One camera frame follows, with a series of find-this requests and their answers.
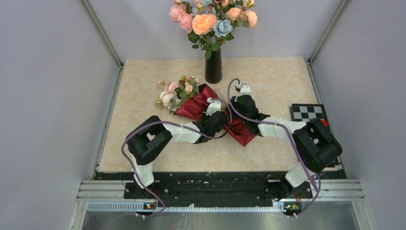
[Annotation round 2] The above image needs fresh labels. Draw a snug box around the red paper bouquet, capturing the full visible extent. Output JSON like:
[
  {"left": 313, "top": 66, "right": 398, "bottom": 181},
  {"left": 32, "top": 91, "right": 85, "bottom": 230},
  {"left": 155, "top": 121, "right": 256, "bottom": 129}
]
[{"left": 156, "top": 76, "right": 255, "bottom": 147}]

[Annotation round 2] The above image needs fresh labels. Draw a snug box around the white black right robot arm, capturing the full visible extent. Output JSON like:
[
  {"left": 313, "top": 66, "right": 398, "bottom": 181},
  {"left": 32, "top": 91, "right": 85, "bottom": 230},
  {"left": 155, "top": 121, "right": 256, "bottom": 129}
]
[{"left": 230, "top": 94, "right": 343, "bottom": 197}]

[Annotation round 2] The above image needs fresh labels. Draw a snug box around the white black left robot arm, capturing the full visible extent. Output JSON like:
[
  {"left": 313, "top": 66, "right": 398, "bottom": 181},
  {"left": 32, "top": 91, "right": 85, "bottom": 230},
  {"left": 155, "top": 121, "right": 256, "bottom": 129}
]
[{"left": 122, "top": 111, "right": 227, "bottom": 198}]

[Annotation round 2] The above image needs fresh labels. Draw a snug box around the black cylindrical vase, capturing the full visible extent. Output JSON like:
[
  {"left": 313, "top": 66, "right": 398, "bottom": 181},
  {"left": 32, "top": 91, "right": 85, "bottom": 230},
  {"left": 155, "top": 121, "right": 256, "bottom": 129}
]
[{"left": 205, "top": 50, "right": 222, "bottom": 84}]

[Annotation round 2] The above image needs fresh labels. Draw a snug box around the black white checkerboard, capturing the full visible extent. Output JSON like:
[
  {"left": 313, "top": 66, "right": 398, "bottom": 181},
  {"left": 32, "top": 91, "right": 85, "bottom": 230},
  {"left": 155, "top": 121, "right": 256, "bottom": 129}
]
[{"left": 289, "top": 103, "right": 340, "bottom": 168}]

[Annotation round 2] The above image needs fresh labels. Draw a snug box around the red yellow toy block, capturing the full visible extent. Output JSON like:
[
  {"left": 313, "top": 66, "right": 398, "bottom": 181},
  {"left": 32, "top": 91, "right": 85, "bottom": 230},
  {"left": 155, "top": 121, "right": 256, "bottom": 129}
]
[{"left": 320, "top": 119, "right": 328, "bottom": 127}]

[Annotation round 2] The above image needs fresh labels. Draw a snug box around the colourful artificial flower bunch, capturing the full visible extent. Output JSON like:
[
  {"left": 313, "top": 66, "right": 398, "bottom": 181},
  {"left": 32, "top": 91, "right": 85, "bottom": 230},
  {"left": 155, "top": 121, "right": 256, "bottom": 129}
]
[{"left": 169, "top": 0, "right": 258, "bottom": 60}]

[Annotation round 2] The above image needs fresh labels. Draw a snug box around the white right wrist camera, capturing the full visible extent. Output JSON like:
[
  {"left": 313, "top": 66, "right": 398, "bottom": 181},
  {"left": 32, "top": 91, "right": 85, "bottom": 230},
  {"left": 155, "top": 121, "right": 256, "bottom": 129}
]
[{"left": 235, "top": 83, "right": 251, "bottom": 97}]

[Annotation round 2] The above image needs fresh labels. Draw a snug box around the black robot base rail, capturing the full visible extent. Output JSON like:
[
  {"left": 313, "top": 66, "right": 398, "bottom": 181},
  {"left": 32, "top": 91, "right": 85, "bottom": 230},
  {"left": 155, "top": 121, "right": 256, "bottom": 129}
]
[{"left": 124, "top": 171, "right": 313, "bottom": 207}]

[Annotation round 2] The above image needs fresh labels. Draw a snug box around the white toothed cable duct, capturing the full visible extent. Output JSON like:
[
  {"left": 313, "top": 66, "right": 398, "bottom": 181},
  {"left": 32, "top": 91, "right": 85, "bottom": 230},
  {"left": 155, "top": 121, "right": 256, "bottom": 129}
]
[{"left": 87, "top": 201, "right": 299, "bottom": 213}]

